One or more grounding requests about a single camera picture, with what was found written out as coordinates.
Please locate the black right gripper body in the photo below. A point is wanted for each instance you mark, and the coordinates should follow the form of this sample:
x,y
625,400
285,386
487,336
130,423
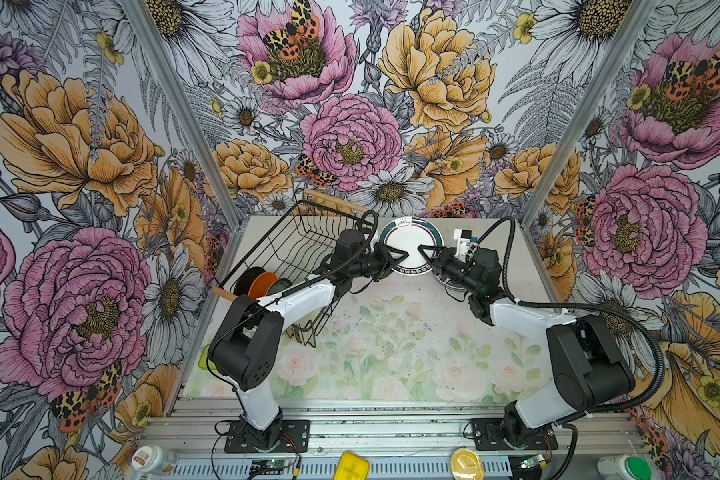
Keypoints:
x,y
457,271

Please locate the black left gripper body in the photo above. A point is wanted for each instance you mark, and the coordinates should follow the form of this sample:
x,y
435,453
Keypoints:
x,y
370,263

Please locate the black wire dish rack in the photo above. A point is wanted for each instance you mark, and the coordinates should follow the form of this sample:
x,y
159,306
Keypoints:
x,y
319,236

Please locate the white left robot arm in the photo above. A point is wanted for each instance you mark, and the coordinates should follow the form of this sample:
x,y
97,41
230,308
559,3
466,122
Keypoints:
x,y
243,351

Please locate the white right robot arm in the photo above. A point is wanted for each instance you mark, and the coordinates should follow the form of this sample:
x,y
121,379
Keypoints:
x,y
587,366

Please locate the green translucent square dish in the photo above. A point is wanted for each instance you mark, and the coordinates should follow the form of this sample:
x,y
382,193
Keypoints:
x,y
204,363

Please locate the teal patterned plate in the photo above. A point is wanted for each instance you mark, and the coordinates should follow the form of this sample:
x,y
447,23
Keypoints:
x,y
279,286

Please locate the orange plate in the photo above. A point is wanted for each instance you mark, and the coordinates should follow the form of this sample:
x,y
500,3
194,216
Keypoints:
x,y
261,285

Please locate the black plate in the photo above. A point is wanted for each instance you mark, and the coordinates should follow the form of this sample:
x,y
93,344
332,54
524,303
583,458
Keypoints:
x,y
246,280

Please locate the round yellow lid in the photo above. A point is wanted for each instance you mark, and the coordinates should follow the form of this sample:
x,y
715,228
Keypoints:
x,y
465,464

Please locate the yellow plastic block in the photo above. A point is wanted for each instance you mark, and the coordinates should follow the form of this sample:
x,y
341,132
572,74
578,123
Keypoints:
x,y
351,467

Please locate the green white button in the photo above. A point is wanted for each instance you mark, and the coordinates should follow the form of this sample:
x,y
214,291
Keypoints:
x,y
624,467

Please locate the white bottle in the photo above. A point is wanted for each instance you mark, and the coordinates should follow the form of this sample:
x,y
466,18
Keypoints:
x,y
154,459

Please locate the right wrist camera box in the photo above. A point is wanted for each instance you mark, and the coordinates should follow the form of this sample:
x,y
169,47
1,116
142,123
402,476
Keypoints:
x,y
465,243

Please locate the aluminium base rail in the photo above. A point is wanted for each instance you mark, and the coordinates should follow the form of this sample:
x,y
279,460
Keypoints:
x,y
372,429

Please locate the aluminium left corner post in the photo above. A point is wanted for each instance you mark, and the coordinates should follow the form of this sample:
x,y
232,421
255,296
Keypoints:
x,y
147,34

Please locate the aluminium corner post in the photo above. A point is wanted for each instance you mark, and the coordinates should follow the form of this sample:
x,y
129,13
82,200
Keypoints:
x,y
622,46
147,34

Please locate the aluminium right corner post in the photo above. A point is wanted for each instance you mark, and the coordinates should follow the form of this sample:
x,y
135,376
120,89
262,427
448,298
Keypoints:
x,y
622,46

